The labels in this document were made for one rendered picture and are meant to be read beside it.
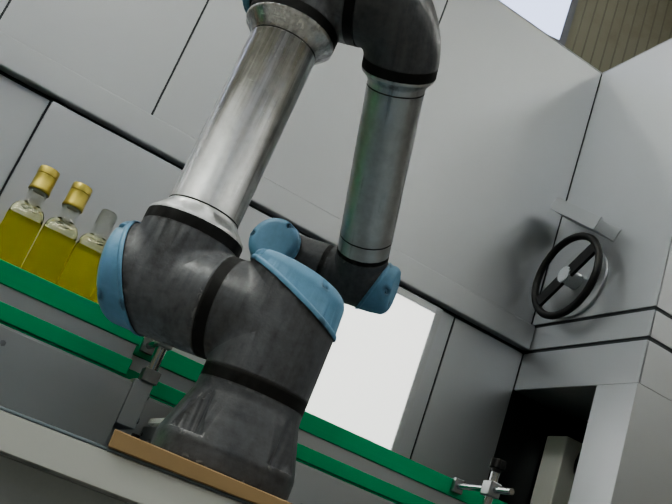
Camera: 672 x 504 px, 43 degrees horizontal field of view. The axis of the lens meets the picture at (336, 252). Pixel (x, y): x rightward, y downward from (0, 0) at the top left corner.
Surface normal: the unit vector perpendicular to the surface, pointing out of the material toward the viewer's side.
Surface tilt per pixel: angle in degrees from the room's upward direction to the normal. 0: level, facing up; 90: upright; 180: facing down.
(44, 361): 90
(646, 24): 90
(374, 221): 136
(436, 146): 90
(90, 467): 90
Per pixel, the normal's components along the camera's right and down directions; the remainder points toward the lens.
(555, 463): -0.83, -0.44
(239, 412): 0.16, -0.55
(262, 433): 0.53, -0.37
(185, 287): -0.15, -0.29
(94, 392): 0.44, -0.18
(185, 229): 0.14, -0.26
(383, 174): 0.06, 0.51
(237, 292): -0.07, -0.50
